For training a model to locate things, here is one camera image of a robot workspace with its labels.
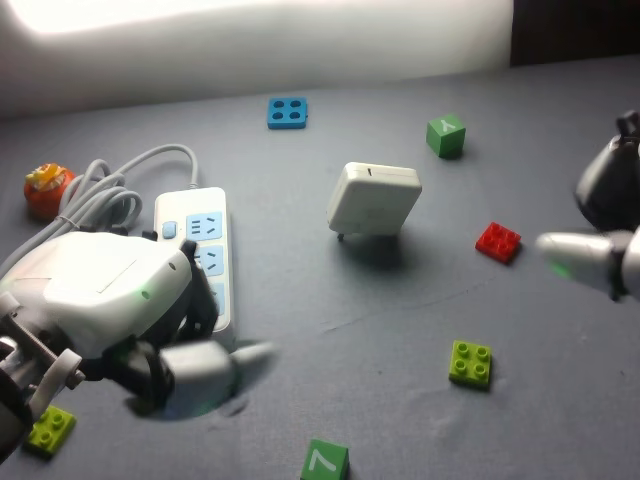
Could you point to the lime green toy brick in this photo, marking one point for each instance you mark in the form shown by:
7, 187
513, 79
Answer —
50, 432
470, 367

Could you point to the blue four-hole block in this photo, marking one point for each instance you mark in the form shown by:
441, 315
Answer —
287, 120

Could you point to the green number 7 cube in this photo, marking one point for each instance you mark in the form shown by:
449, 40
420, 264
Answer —
325, 462

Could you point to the grey table cloth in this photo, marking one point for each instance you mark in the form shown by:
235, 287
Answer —
350, 310

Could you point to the white power strip blue sockets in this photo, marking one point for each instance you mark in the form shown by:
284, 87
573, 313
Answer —
175, 205

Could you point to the red toy brick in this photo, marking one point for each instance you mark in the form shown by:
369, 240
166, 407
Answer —
497, 242

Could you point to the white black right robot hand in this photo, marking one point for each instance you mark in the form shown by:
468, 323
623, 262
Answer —
607, 185

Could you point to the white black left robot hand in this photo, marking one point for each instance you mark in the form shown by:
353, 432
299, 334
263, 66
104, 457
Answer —
100, 290

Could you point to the green letter Y cube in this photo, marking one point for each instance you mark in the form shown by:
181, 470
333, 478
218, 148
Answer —
442, 137

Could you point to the white square charger plug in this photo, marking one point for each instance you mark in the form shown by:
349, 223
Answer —
370, 200

